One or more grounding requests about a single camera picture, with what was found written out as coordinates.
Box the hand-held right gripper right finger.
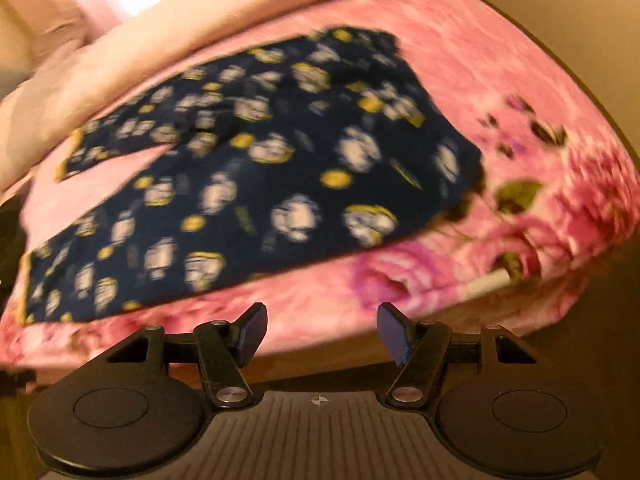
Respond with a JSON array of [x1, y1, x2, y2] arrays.
[[376, 302, 538, 407]]

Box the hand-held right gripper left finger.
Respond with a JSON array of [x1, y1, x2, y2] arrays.
[[107, 302, 271, 408]]

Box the navy cartoon print pajama pants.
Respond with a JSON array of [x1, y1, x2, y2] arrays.
[[20, 25, 488, 323]]

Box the white blanket tag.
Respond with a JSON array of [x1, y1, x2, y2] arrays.
[[465, 267, 511, 295]]

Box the black garment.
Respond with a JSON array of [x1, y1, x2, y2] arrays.
[[0, 195, 26, 286]]

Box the pink floral blanket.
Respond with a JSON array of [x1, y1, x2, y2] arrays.
[[0, 0, 640, 376]]

